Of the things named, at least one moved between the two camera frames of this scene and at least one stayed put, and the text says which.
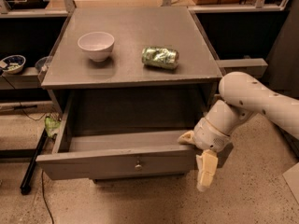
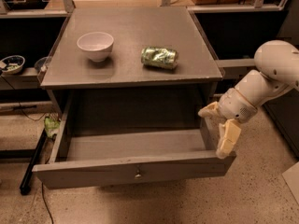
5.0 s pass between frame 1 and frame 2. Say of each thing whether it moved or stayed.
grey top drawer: moved
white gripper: moved
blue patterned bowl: stayed
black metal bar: stayed
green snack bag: stayed
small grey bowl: stayed
